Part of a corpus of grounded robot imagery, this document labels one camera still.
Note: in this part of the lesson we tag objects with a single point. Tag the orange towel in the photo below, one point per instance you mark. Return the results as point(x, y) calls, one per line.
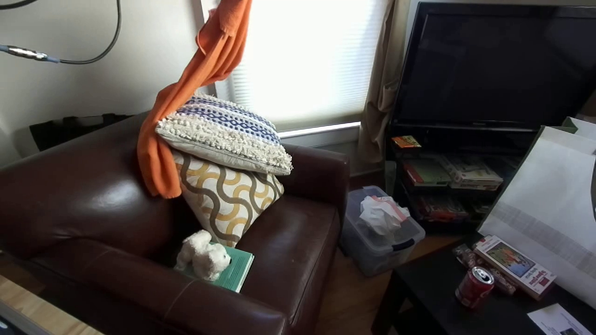
point(161, 149)

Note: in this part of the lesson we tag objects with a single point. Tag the yellow wave pattern pillow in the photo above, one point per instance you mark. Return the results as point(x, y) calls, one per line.
point(226, 201)

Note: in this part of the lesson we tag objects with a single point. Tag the blue white knitted pillow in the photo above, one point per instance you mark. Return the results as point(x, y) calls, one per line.
point(225, 132)

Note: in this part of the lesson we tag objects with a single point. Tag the crumpled white paper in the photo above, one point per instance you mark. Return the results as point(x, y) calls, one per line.
point(383, 216)

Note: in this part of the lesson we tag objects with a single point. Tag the white window blind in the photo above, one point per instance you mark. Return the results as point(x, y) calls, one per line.
point(310, 62)

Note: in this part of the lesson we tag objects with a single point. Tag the small orange sticker pad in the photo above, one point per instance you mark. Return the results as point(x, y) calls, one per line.
point(407, 142)

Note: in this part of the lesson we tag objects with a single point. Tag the beige curtain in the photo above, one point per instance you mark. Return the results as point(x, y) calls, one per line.
point(383, 93)

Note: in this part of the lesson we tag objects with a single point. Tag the clear plastic bin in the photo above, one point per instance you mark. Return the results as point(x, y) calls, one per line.
point(374, 253)

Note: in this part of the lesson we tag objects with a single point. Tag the green book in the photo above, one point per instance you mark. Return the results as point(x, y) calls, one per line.
point(239, 270)

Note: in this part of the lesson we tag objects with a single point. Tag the light green box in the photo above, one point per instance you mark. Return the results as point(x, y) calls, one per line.
point(426, 172)

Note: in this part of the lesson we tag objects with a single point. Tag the orange red box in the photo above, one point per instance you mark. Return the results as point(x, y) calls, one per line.
point(448, 209)

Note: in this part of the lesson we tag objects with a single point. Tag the black TV stand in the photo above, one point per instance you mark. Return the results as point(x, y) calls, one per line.
point(467, 145)

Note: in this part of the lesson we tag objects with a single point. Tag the white game box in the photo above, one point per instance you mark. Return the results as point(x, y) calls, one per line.
point(476, 173)

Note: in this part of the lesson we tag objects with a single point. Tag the black coffee table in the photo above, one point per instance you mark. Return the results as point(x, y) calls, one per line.
point(435, 298)

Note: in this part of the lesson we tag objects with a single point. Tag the brown leather armchair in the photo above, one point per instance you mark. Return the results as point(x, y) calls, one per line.
point(87, 192)

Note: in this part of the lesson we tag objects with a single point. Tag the red soda can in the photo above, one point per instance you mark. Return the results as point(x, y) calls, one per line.
point(476, 289)

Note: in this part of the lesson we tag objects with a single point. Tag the black flat television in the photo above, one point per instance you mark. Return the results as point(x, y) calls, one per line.
point(491, 67)

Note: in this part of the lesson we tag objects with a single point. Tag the white picture box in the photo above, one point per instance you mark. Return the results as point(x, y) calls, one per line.
point(513, 263)

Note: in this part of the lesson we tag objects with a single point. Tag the large white laptop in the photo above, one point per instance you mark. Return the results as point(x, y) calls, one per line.
point(547, 198)

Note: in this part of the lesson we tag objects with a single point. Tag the white printed card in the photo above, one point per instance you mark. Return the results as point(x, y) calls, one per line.
point(556, 319)

